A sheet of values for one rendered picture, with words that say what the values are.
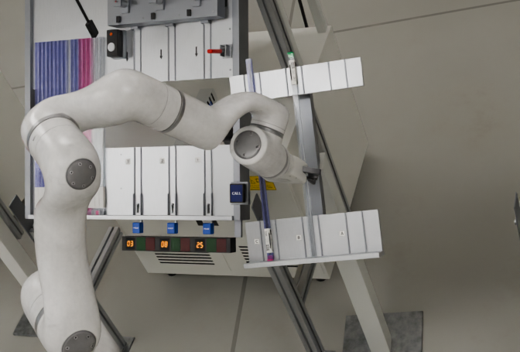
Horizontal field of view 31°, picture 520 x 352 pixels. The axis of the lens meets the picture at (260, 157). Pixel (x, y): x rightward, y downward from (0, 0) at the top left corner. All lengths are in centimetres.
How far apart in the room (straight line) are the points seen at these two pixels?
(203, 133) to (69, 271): 37
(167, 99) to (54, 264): 39
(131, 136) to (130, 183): 46
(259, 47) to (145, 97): 150
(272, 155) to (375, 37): 224
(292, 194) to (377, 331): 48
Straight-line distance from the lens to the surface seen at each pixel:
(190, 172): 253
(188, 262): 327
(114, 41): 263
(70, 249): 183
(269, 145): 192
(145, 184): 260
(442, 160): 347
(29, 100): 282
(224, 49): 248
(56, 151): 168
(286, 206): 287
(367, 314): 280
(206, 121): 182
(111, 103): 172
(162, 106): 176
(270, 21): 265
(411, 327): 300
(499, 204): 328
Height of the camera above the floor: 240
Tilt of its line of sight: 40 degrees down
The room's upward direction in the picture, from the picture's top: 23 degrees counter-clockwise
